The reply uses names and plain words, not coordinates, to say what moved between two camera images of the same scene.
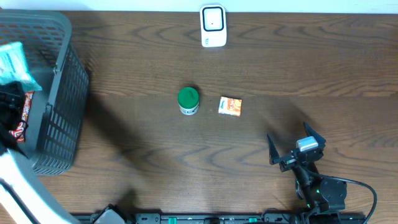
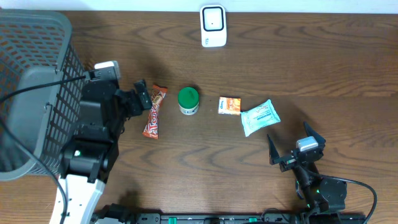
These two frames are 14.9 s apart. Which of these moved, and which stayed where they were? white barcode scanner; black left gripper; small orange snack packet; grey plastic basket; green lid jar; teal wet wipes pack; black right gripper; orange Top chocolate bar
Moved: black left gripper; teal wet wipes pack; orange Top chocolate bar
Stayed: black right gripper; white barcode scanner; small orange snack packet; green lid jar; grey plastic basket
